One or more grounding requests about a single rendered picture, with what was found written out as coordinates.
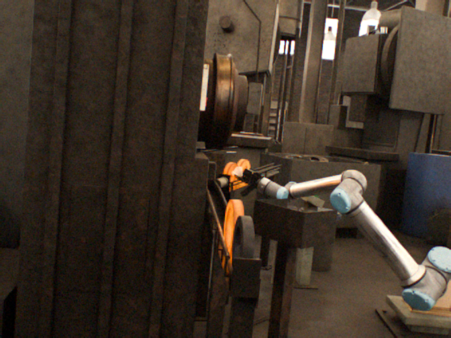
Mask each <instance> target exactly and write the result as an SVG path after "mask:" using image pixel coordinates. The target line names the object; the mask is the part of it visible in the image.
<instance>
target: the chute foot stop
mask: <svg viewBox="0 0 451 338"><path fill-rule="evenodd" d="M261 265H262V260H255V259H254V258H234V262H233V269H232V281H231V288H230V297H236V298H258V288H259V282H260V271H261Z"/></svg>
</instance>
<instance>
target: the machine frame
mask: <svg viewBox="0 0 451 338"><path fill-rule="evenodd" d="M208 14H209V0H34V10H33V23H32V46H31V58H30V82H29V95H28V118H27V130H26V151H25V163H24V176H23V199H22V212H21V235H20V248H19V271H18V284H17V296H16V308H15V331H14V338H193V329H194V322H195V307H196V299H197V284H198V275H199V268H200V261H201V246H202V238H203V224H204V215H205V200H206V192H207V177H208V170H209V158H208V157H207V156H206V155H205V154H204V153H203V152H202V151H201V150H199V149H198V148H197V132H198V123H199V116H200V108H201V93H202V84H203V69H204V61H205V46H206V38H207V22H208Z"/></svg>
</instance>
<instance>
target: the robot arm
mask: <svg viewBox="0 0 451 338"><path fill-rule="evenodd" d="M251 170H253V169H251V168H250V169H247V168H245V170H244V171H242V167H236V168H235V170H234V171H232V175H233V176H234V177H235V178H237V179H239V180H241V181H242V182H245V183H246V184H248V185H249V187H248V188H246V189H245V190H243V191H242V192H241V193H240V194H241V195H242V196H247V195H248V194H249V193H250V192H251V191H253V190H254V189H258V192H260V193H262V194H264V195H266V196H267V197H269V198H268V199H285V198H288V204H289V203H290V202H291V201H292V200H293V199H298V198H301V197H306V196H314V195H319V194H327V193H331V192H332V193H331V195H330V203H331V205H332V206H333V208H335V210H338V211H339V213H345V214H346V215H347V216H348V217H349V218H351V220H352V222H353V223H354V224H355V226H357V228H358V229H359V230H360V231H361V233H362V234H363V235H364V236H365V238H366V239H368V241H369V242H370V243H371V245H372V246H373V247H374V248H375V249H376V250H377V251H378V253H379V254H380V255H381V257H382V258H383V259H384V260H385V261H386V263H388V265H389V266H390V267H391V268H392V270H393V271H394V272H395V274H396V275H397V276H398V277H399V284H400V285H401V286H402V287H403V289H404V291H403V293H402V297H403V300H404V301H405V302H406V303H407V304H408V305H409V306H411V307H412V308H414V309H416V310H419V311H429V310H430V309H431V308H432V307H434V305H435V304H436V302H437V300H438V299H439V298H441V297H442V296H443V295H444V294H445V292H446V290H447V283H448V282H449V280H450V279H451V250H449V249H447V248H445V247H434V248H432V249H431V250H430V251H429V252H428V255H427V257H426V259H425V260H424V261H423V263H422V265H418V264H416V263H415V262H414V260H413V259H412V258H411V256H410V255H409V254H408V253H407V251H406V250H405V249H404V247H403V246H402V245H400V243H399V242H398V241H397V240H396V239H395V237H394V235H393V234H392V233H391V232H390V231H389V230H388V229H387V227H386V226H385V225H383V223H382V222H381V221H380V219H379V218H378V217H377V215H376V214H375V213H374V212H373V210H372V209H371V208H370V207H369V206H368V205H367V204H366V203H365V201H364V199H363V198H362V197H361V195H362V194H363V193H364V191H365V189H366V179H365V177H364V176H363V175H362V174H361V173H360V172H358V171H356V170H347V171H345V172H343V173H342V174H341V175H337V176H331V177H327V178H321V179H317V180H310V181H307V182H300V183H296V182H289V183H287V185H286V186H285V187H281V186H279V185H277V184H276V183H275V182H273V181H271V180H269V179H267V178H264V175H262V174H260V173H258V172H257V171H255V170H254V172H253V171H251ZM288 204H287V205H288Z"/></svg>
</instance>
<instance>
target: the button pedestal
mask: <svg viewBox="0 0 451 338"><path fill-rule="evenodd" d="M301 198H302V199H303V200H305V201H304V205H303V212H304V213H307V212H316V211H318V207H319V208H322V207H323V204H324V202H325V201H323V200H321V199H319V198H317V197H316V196H306V197H301ZM313 249H314V247H309V248H305V249H299V255H298V262H297V274H296V278H294V284H293V287H294V288H305V289H318V287H317V286H316V285H315V284H314V283H313V282H312V281H311V280H310V273H311V261H313Z"/></svg>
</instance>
